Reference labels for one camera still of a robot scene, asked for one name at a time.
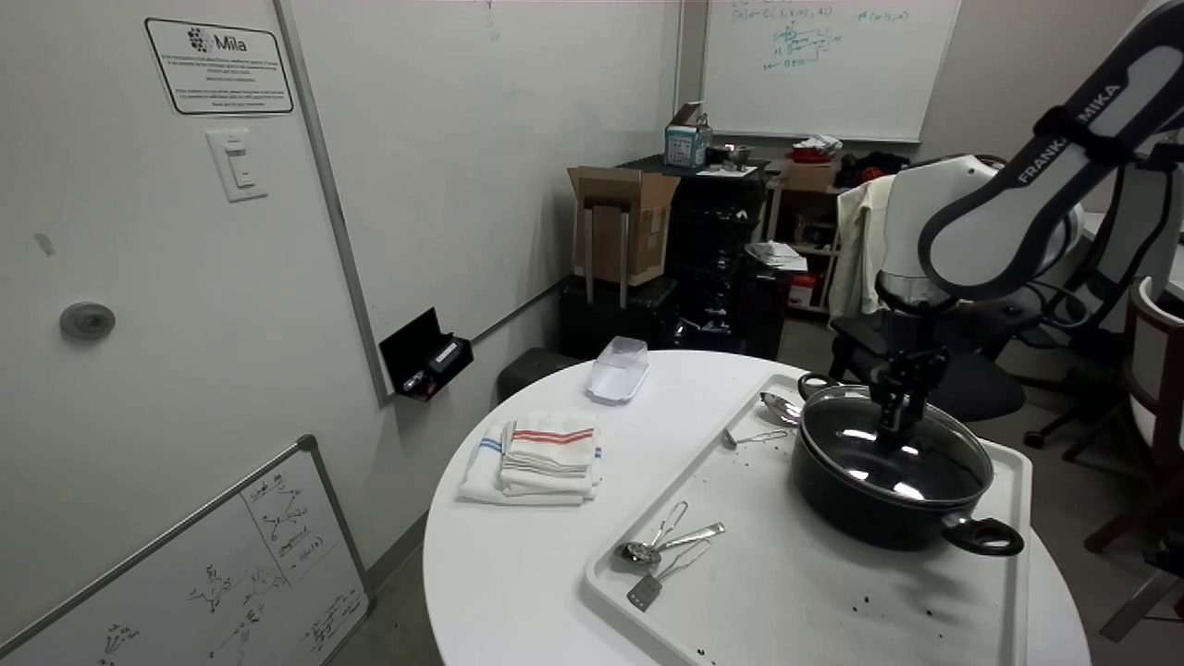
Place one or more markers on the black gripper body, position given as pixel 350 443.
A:
pixel 912 375

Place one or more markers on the black bag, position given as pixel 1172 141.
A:
pixel 871 169

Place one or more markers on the wooden shelf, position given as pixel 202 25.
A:
pixel 810 217

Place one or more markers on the whiteboard with green writing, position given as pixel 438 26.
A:
pixel 826 74

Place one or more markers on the white towel with blue stripe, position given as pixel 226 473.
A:
pixel 488 476

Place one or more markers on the cream cloth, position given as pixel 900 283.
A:
pixel 862 247

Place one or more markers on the round grey wall stopper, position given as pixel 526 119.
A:
pixel 86 323

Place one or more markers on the white papers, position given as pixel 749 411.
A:
pixel 780 257

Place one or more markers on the white light switch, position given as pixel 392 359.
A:
pixel 240 164

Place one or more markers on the brown cardboard box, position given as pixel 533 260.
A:
pixel 623 222

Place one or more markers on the small whiteboard with drawings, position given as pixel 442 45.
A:
pixel 223 579

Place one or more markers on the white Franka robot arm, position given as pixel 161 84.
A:
pixel 1048 162

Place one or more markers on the black marker holder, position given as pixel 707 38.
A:
pixel 414 354

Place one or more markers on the blue tissue box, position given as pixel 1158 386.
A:
pixel 686 141

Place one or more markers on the metal measuring spoon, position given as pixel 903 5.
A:
pixel 638 551
pixel 647 592
pixel 672 519

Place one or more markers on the white towel with red stripe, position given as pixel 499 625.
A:
pixel 554 445

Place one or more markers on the black office chair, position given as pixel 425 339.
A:
pixel 987 375

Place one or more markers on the clear plastic container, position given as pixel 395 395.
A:
pixel 616 370

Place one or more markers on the black mesh chair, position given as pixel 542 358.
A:
pixel 1092 320

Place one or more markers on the black drawer cabinet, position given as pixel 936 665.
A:
pixel 715 260

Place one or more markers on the large wall whiteboard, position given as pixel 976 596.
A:
pixel 495 148

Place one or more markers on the white wall sign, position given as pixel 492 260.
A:
pixel 219 64

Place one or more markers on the black cooking pot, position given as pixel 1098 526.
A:
pixel 864 519

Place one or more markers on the white plastic tray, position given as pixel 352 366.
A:
pixel 765 592

